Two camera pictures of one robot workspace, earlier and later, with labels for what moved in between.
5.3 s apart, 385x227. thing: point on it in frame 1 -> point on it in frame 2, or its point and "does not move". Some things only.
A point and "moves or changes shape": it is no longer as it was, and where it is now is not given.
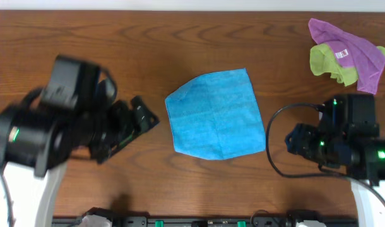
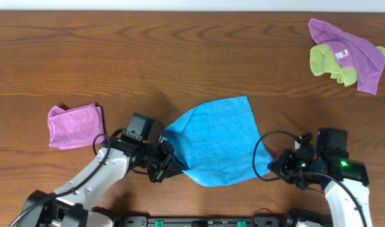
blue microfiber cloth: [216, 116] moves or changes shape
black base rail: [212, 221] does not move
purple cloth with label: [368, 60] does not move
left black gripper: [124, 125] -> [164, 162]
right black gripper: [300, 135] -> [282, 167]
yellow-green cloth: [322, 61] does not move
